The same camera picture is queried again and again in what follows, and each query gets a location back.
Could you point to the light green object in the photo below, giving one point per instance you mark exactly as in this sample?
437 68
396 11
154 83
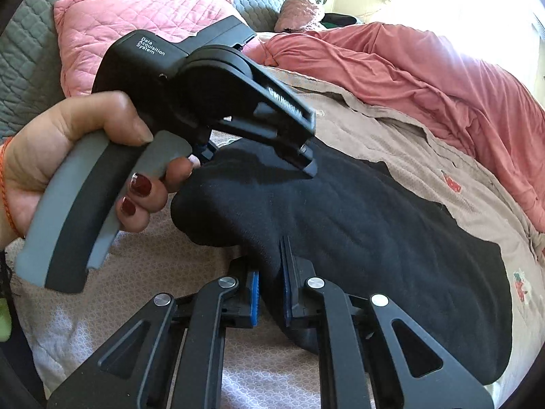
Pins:
3 319

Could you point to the dark cloth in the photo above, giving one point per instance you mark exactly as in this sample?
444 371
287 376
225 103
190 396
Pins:
340 19

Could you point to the black sweatshirt with orange patches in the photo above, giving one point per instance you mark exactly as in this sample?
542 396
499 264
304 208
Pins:
362 230

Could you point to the coral red duvet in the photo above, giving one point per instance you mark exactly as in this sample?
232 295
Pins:
425 72

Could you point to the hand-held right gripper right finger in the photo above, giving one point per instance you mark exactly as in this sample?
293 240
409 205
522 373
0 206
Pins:
286 289

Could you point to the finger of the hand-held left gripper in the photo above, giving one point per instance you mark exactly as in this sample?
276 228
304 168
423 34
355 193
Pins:
289 119

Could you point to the pink quilted pillow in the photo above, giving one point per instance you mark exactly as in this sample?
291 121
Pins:
106 21

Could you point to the beige strawberry print blanket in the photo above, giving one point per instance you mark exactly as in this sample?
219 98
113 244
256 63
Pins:
404 149

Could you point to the small dusty pink cushion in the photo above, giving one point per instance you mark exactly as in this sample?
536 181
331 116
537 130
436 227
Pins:
298 12

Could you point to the person's left forearm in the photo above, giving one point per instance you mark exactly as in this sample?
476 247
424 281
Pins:
2 217

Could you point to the person's left hand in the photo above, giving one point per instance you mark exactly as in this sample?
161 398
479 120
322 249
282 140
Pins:
64 136

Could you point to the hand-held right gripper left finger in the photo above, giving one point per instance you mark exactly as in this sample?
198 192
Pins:
254 298

